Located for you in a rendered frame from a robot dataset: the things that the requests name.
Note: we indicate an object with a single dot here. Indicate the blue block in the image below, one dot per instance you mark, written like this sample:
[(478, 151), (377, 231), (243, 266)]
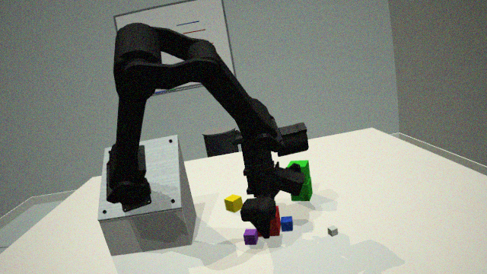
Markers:
[(286, 223)]

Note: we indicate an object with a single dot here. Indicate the green block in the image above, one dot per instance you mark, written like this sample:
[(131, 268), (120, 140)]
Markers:
[(304, 165), (306, 193)]

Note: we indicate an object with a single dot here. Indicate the yellow cube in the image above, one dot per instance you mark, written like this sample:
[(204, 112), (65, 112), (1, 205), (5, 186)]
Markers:
[(233, 203)]

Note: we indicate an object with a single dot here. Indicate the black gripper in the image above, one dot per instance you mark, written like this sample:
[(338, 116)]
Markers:
[(260, 210)]

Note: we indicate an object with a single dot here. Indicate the red block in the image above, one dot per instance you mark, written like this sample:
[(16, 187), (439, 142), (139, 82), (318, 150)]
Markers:
[(275, 225)]

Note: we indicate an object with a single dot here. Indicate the purple block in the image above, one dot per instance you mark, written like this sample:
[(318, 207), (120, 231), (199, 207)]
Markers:
[(250, 236)]

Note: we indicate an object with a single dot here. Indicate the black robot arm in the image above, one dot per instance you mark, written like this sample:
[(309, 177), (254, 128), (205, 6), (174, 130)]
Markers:
[(138, 72)]

